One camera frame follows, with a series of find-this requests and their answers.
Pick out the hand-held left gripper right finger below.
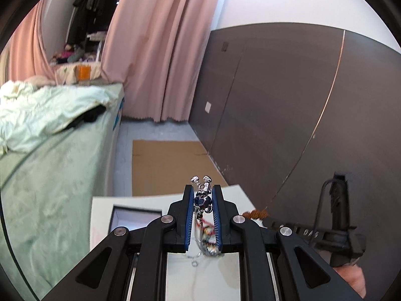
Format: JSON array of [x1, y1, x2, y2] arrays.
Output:
[[213, 184, 367, 301]]

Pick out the flat cardboard sheet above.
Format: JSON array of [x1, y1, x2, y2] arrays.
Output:
[[132, 140, 231, 197]]

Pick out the hanging dark clothes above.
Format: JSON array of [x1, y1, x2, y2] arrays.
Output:
[[73, 0, 111, 35]]

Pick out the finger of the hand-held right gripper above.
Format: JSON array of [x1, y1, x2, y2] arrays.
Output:
[[262, 217, 327, 244]]

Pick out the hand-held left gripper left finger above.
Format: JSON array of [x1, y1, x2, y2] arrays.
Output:
[[41, 184, 193, 301]]

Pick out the bed with green sheet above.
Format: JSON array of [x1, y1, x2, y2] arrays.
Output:
[[0, 82, 126, 298]]

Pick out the person's right hand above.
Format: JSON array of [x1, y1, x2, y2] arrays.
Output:
[[333, 265, 367, 298]]

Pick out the black jewelry box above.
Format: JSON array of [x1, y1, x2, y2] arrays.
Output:
[[110, 205, 163, 234]]

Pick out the cream printed pillow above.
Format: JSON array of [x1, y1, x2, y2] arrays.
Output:
[[55, 63, 104, 86]]

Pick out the pile of plush toys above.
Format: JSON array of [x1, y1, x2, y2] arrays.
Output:
[[52, 43, 96, 65]]

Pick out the wide pink curtain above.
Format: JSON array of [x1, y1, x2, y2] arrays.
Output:
[[100, 0, 227, 123]]

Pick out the narrow pink curtain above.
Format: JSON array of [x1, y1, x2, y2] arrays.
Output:
[[9, 3, 57, 85]]

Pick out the pale green duvet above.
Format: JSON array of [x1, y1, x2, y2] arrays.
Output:
[[0, 80, 123, 155]]

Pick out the brown seed bead bracelet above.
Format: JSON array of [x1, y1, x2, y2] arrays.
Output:
[[244, 208, 270, 220]]

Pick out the black cloth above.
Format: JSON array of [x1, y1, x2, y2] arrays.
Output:
[[67, 105, 107, 129]]

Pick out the silver charm chain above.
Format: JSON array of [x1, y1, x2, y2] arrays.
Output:
[[189, 175, 220, 265]]

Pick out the black power cable with plug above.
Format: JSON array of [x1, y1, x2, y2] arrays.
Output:
[[316, 172, 349, 229]]

